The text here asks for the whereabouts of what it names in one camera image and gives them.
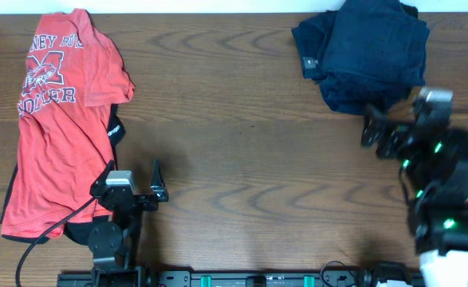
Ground folded navy garment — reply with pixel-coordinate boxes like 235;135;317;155
292;10;411;115

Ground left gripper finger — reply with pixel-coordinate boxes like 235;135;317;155
97;159;115;183
150;159;169;202

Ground navy blue shorts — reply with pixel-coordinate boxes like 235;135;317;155
321;0;430;102

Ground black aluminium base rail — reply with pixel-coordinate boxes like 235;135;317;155
56;270;426;287

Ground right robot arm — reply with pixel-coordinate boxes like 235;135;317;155
361;100;468;286

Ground green clip on rail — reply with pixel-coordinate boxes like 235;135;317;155
303;275;315;287
200;276;212;287

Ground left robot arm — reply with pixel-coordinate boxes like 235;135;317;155
88;160;169;287

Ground folded black garment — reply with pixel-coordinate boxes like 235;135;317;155
400;3;419;18

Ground black garment under red shirt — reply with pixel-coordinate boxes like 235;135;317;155
0;104;126;246

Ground red printed t-shirt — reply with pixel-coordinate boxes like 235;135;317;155
1;9;135;241

